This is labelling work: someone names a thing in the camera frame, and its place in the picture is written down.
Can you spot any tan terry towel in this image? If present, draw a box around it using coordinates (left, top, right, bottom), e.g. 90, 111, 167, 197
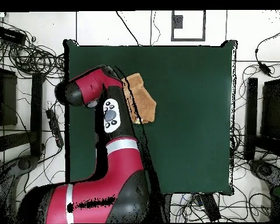
121, 72, 158, 125

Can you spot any dark green table cloth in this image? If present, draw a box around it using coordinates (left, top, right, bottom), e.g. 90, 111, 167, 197
64, 38, 238, 195

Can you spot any black power strip with plugs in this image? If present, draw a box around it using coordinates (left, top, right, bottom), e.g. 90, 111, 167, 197
193, 192, 222, 222

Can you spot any black tripod base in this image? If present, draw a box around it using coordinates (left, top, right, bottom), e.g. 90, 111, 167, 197
248, 159, 280, 187
0, 155, 40, 211

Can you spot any black cabinet box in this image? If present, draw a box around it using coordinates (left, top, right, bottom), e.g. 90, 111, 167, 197
260, 78, 280, 141

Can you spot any black electronics box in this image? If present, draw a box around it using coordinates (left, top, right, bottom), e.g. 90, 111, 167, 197
0, 25, 27, 46

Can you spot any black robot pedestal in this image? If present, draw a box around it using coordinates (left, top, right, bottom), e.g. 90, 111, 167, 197
162, 192, 172, 223

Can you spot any thick black cable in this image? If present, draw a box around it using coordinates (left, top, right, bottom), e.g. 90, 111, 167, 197
115, 10, 141, 46

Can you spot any thin black cable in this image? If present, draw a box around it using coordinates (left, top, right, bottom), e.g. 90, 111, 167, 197
150, 10, 161, 46

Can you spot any grey square floor frame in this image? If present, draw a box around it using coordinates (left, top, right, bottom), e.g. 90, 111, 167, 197
170, 10, 207, 42

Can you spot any black upright post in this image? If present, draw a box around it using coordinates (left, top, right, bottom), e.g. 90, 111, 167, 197
244, 77, 259, 161
30, 72, 44, 157

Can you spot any tangled black cable bundle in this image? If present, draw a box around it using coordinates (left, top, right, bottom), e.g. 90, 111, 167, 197
0, 18, 66, 80

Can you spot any black frame stand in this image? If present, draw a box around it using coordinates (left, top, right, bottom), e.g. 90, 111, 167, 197
0, 52, 18, 152

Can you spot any black power adapter with cable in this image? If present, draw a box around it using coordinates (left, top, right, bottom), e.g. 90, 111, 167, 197
254, 28, 280, 77

